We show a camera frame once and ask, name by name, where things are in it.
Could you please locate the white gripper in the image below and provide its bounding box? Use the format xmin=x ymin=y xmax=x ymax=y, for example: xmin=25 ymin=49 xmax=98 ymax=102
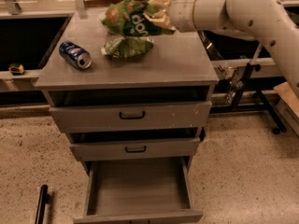
xmin=147 ymin=0 xmax=196 ymax=33

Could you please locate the green rice chip bag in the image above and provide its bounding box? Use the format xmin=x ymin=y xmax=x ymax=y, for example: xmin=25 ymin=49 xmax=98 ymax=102
xmin=101 ymin=0 xmax=176 ymax=36

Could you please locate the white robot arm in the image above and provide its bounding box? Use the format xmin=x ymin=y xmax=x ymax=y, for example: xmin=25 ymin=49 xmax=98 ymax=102
xmin=149 ymin=0 xmax=299 ymax=96

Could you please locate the crumpled green snack bag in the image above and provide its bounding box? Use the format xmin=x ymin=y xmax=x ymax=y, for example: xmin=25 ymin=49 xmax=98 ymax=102
xmin=101 ymin=36 xmax=154 ymax=59

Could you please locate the grey drawer cabinet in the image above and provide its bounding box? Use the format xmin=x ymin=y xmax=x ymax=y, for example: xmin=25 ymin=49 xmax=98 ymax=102
xmin=33 ymin=7 xmax=220 ymax=224

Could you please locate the grey top drawer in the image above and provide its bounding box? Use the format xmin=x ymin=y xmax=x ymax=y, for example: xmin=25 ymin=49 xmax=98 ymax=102
xmin=50 ymin=102 xmax=211 ymax=133

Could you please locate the grey middle drawer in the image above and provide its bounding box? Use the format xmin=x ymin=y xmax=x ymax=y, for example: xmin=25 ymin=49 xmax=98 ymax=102
xmin=70 ymin=138 xmax=200 ymax=161

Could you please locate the grey open bottom drawer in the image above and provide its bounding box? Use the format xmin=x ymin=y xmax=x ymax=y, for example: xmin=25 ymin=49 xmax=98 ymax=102
xmin=74 ymin=157 xmax=203 ymax=224

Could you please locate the blue soda can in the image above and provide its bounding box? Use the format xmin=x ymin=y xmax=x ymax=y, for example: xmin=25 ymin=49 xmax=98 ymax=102
xmin=59 ymin=41 xmax=92 ymax=70

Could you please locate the black tray stand table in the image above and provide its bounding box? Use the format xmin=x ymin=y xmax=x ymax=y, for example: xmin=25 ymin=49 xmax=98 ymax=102
xmin=199 ymin=31 xmax=288 ymax=135

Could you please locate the cardboard box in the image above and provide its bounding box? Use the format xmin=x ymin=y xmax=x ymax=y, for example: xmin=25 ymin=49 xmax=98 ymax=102
xmin=274 ymin=82 xmax=299 ymax=135

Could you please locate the yellow tape measure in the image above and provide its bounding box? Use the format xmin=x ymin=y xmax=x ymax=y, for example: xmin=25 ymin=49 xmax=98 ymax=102
xmin=8 ymin=63 xmax=25 ymax=76

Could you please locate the black bar handle on floor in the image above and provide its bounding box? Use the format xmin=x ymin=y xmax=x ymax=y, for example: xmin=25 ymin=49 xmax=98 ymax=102
xmin=35 ymin=184 xmax=50 ymax=224

